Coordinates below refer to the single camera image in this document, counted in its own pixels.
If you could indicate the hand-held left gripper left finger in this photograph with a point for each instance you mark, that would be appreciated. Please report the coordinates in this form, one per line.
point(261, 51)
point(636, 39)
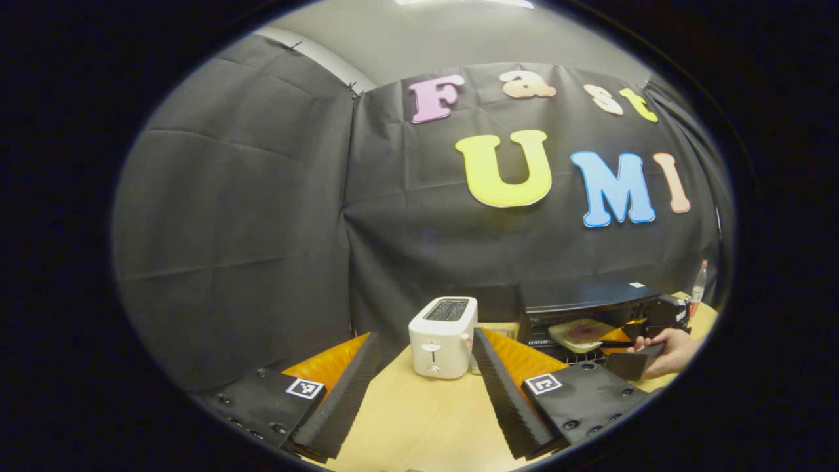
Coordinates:
point(344, 393)

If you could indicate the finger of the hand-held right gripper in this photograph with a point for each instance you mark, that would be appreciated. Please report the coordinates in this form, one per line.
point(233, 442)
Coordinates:
point(632, 364)
point(636, 329)

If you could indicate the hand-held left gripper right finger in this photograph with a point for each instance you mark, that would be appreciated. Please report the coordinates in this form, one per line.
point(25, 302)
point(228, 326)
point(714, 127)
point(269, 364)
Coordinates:
point(505, 393)

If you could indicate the pink round food slice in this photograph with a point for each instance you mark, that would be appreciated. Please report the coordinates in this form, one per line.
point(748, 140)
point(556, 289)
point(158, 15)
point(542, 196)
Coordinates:
point(585, 332)

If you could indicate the black electric oven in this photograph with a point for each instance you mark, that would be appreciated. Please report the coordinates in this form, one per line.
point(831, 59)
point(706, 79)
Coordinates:
point(577, 298)

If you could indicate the beige patterned plate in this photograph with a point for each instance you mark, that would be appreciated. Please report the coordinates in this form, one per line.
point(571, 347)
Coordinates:
point(562, 339)

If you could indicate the clear plastic bottle red label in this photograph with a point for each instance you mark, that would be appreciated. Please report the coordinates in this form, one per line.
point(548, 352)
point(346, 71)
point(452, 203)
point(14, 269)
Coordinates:
point(699, 288)

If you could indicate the white toaster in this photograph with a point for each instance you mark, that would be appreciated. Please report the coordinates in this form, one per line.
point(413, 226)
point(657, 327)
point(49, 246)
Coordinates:
point(442, 347)

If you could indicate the black backdrop cloth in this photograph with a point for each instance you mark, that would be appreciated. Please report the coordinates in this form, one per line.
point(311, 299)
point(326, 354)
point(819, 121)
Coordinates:
point(262, 216)

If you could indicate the ceiling light panel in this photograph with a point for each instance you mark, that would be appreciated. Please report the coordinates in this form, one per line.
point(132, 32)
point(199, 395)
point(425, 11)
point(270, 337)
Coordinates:
point(459, 2)

